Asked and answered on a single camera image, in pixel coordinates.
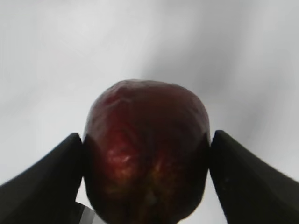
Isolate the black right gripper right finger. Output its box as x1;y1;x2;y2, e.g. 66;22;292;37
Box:
210;130;299;224

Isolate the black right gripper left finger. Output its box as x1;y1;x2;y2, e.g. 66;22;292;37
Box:
0;133;84;224

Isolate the dark red apple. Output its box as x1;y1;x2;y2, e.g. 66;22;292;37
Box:
83;80;211;224

